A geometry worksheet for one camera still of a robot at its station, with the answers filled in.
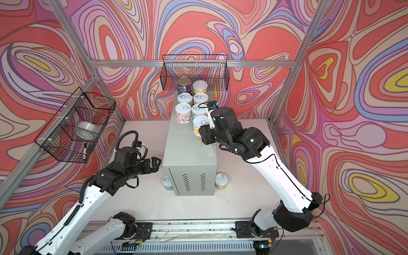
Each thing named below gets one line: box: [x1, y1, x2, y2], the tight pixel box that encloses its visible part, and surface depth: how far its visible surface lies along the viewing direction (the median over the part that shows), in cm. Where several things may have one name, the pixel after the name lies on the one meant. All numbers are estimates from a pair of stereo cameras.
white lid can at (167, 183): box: [162, 174, 174, 191], surface depth 86 cm
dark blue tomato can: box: [176, 76, 192, 95], surface depth 77 cm
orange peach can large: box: [192, 79, 209, 95], surface depth 78 cm
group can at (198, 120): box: [192, 114, 210, 138], surface depth 66 cm
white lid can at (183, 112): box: [174, 102, 193, 124], surface depth 71 cm
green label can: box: [176, 92, 194, 107], surface depth 76 cm
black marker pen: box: [82, 142, 87, 161], surface depth 74 cm
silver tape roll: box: [74, 121, 101, 134], surface depth 75 cm
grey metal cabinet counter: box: [162, 94, 220, 196], surface depth 67 cm
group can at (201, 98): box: [192, 92, 209, 104], surface depth 76 cm
